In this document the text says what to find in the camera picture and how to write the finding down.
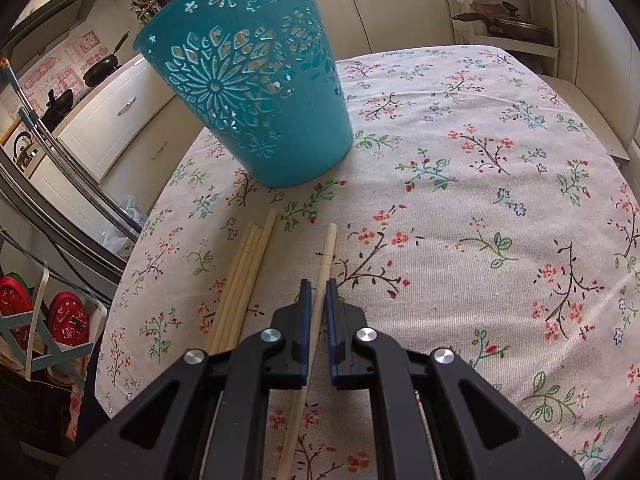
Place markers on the lidded frying pan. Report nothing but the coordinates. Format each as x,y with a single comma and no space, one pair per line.
515,27

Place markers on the bundle of wooden chopsticks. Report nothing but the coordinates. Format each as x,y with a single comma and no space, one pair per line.
250,260

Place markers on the sliding glass door frame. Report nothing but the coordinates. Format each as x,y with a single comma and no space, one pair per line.
60,220

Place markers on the blue mop with orange tip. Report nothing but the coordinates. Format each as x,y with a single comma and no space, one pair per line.
22,105

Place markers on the metal kettle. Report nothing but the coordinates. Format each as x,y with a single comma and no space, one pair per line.
25,150

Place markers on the teal plastic cutout basket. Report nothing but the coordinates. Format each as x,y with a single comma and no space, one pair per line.
310,135

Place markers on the crumpled plastic bag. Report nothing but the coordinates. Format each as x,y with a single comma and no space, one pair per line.
125,225

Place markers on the red wall stickers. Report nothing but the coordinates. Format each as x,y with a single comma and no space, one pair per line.
87,42

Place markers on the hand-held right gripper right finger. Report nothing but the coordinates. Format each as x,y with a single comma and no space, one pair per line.
332,330

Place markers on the pale wooden chopstick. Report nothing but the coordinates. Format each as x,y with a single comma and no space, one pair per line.
327,255

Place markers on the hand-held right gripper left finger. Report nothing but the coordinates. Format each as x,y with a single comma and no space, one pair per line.
305,330

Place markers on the small black pot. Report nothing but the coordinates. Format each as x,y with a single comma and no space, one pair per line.
57,110

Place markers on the red round patterned object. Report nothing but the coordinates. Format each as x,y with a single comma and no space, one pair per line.
12,305
67,317

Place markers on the folding shelf rack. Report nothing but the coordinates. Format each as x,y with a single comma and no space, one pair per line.
60,351

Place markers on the white rolling cart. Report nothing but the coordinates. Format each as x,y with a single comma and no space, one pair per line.
530,50

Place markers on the white step stool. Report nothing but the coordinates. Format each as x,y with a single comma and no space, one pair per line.
575,105

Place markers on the floral tablecloth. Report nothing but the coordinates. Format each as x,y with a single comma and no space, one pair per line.
450,210

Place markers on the black wok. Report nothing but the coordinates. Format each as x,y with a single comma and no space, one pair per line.
100,71

